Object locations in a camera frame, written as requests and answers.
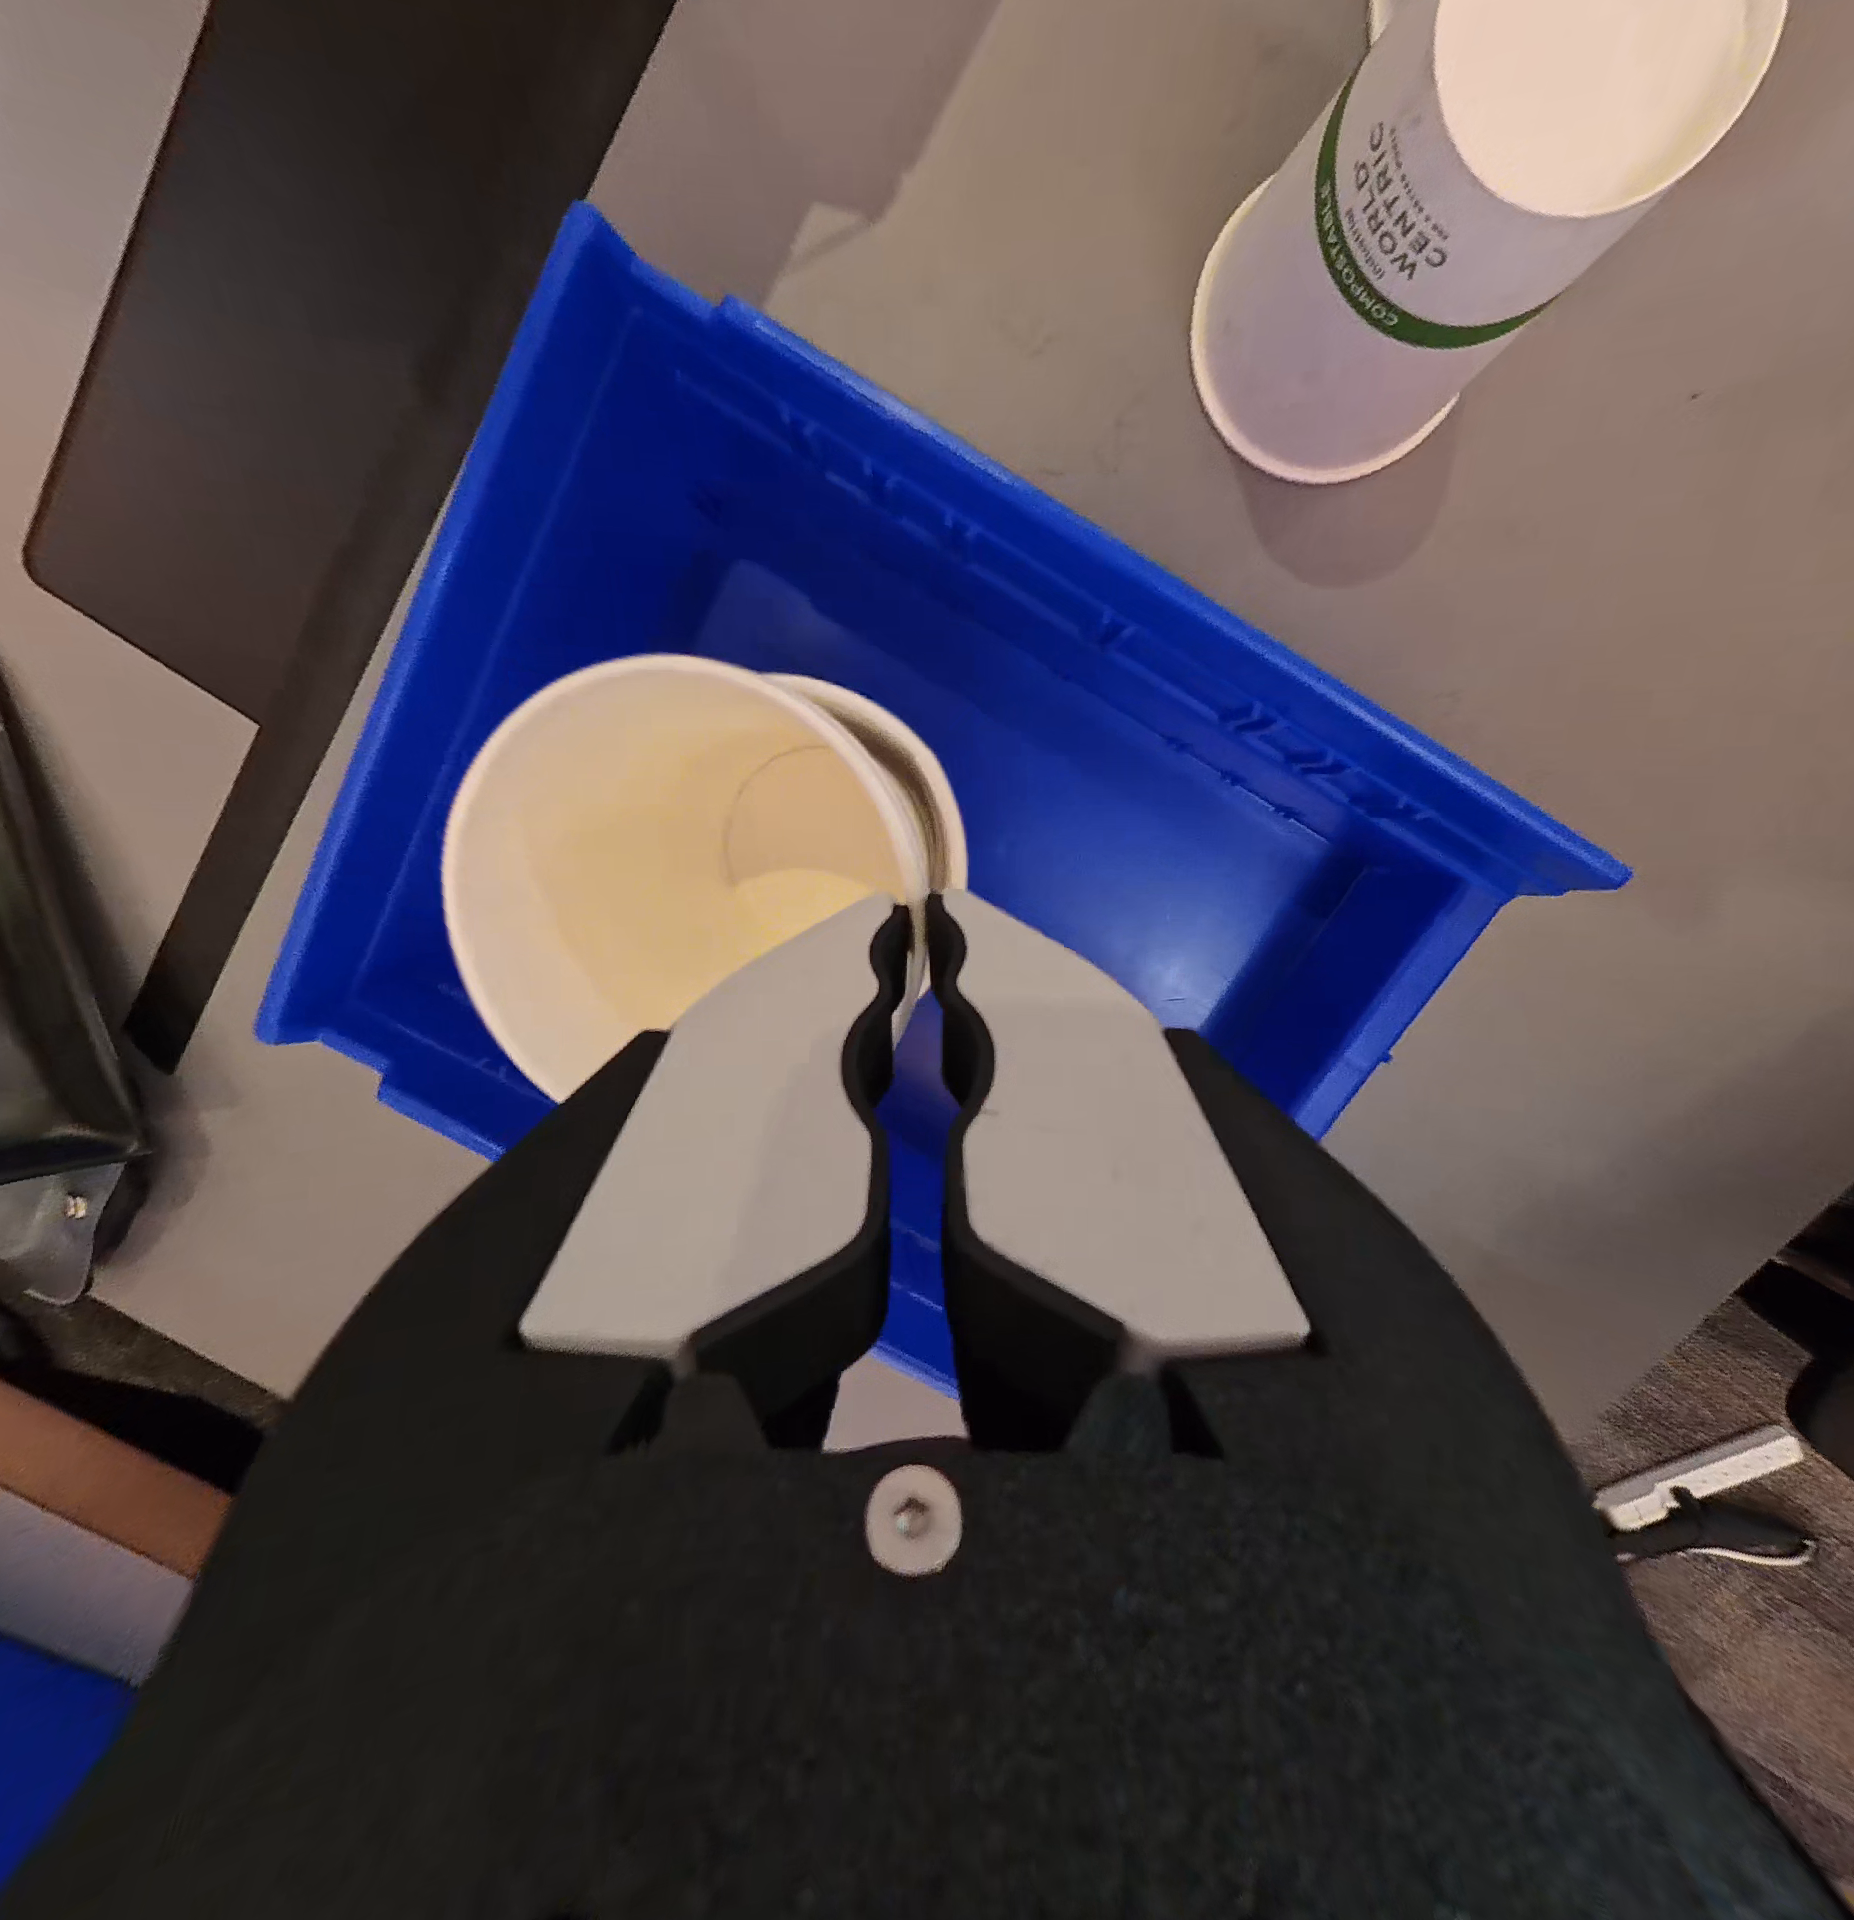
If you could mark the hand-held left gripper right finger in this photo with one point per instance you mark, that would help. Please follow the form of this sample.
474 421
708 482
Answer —
1123 1185

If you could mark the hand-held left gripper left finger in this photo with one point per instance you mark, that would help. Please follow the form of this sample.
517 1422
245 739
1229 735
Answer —
717 1185

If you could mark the white paper cup green band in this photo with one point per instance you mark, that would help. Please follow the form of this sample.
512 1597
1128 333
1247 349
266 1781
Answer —
613 871
1316 345
926 795

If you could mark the blue plastic bin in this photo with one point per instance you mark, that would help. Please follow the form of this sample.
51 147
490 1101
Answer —
26 1770
1167 825

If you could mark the white power strip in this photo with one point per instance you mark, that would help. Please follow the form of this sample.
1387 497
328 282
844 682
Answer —
1706 1478

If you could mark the wooden table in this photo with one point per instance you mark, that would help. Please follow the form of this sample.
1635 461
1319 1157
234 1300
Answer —
86 1440

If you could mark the dark grey bag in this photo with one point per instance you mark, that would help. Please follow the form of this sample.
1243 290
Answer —
26 975

